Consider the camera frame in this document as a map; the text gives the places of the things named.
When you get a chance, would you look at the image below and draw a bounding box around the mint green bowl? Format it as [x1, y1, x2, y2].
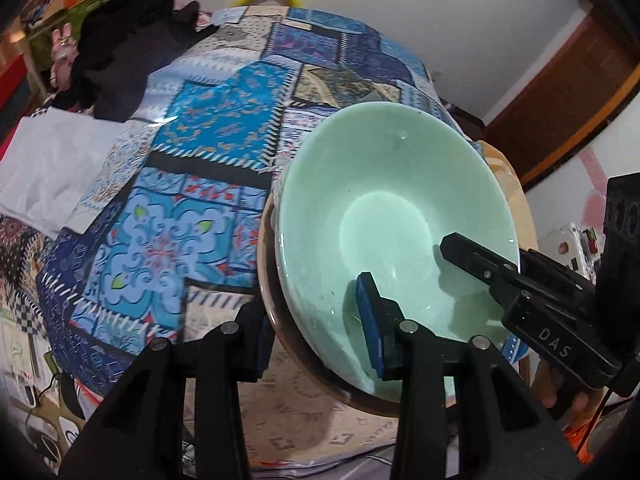
[274, 102, 520, 402]

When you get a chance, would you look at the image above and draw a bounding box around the dark brown plate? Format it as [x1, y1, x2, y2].
[257, 193, 400, 417]

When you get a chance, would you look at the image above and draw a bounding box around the right hand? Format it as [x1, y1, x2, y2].
[532, 360, 593, 429]

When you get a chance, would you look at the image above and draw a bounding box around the white stickered case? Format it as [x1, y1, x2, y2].
[538, 222, 604, 284]

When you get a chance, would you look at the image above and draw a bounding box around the blue patchwork tablecloth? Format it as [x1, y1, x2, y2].
[0, 4, 532, 470]

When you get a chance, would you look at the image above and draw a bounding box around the brown wooden door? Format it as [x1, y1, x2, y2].
[485, 11, 639, 190]

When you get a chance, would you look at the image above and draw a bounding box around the white folded cloth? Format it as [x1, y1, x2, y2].
[1, 108, 125, 238]

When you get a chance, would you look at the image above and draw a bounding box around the pink bunny toy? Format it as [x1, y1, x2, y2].
[50, 23, 78, 91]

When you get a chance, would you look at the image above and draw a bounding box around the black clothing pile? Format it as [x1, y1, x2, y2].
[52, 0, 219, 122]

